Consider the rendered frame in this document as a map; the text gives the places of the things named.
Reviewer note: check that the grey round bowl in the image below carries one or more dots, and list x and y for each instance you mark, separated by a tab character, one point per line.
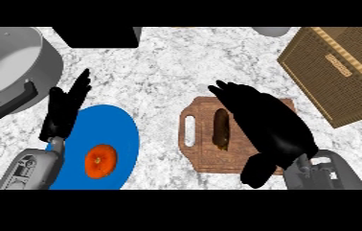
272	31

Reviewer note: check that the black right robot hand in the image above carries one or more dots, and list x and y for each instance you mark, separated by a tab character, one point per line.
269	120

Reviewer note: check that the brown wooden cutting board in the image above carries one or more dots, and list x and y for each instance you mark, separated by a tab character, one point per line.
207	145

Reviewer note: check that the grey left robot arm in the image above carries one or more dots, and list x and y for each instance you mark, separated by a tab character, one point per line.
33	169

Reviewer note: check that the blue round plate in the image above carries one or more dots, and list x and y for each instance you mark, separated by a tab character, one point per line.
101	145

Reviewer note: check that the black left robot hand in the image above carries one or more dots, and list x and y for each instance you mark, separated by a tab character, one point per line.
60	113

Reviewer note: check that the orange tomato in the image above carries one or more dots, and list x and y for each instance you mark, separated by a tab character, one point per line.
101	161

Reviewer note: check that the brown wicker basket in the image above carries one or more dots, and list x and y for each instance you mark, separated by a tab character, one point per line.
325	75

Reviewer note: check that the black box appliance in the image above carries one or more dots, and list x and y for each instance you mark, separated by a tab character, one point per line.
101	36

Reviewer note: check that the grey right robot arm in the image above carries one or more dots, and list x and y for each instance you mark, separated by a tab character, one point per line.
318	171

